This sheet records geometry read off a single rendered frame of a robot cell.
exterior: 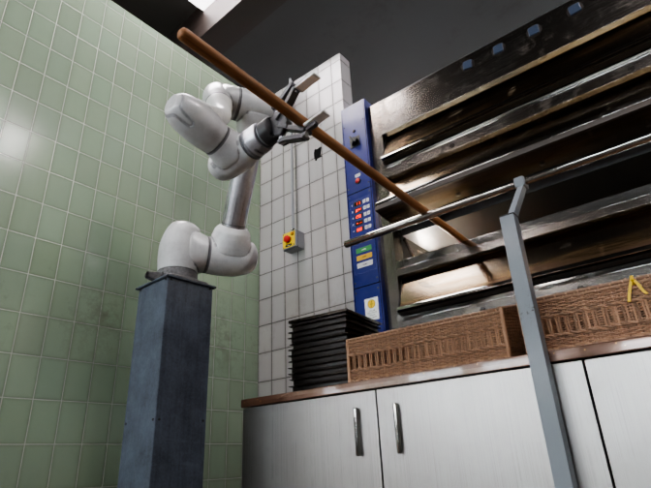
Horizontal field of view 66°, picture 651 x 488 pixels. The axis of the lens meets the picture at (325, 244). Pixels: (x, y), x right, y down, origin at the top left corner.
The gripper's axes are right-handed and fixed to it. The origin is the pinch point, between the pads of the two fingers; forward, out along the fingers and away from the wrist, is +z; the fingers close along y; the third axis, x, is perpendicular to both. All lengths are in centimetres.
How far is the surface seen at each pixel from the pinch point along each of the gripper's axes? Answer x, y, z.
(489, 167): -91, -8, 16
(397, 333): -53, 52, -22
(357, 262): -103, -2, -59
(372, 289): -102, 14, -54
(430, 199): -97, -11, -13
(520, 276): -42, 53, 22
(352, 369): -54, 58, -43
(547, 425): -41, 89, 16
